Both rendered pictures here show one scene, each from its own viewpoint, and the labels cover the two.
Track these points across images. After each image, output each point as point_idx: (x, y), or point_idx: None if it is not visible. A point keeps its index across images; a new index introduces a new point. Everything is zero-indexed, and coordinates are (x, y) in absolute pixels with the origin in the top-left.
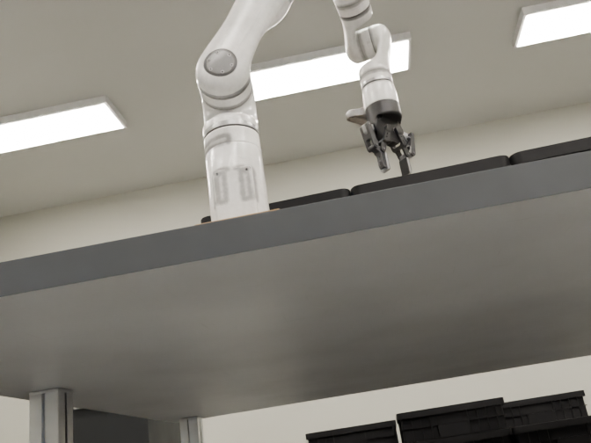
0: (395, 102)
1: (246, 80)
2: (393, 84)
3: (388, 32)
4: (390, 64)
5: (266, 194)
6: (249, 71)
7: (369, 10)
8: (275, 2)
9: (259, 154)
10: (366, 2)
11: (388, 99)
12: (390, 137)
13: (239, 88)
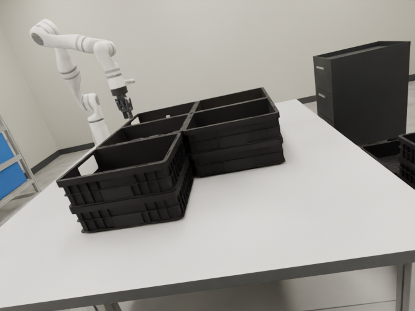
0: (111, 91)
1: (83, 108)
2: (109, 79)
3: (95, 50)
4: (107, 64)
5: (98, 140)
6: (81, 106)
7: (84, 49)
8: (67, 84)
9: (94, 129)
10: (79, 48)
11: (110, 89)
12: (121, 104)
13: (84, 110)
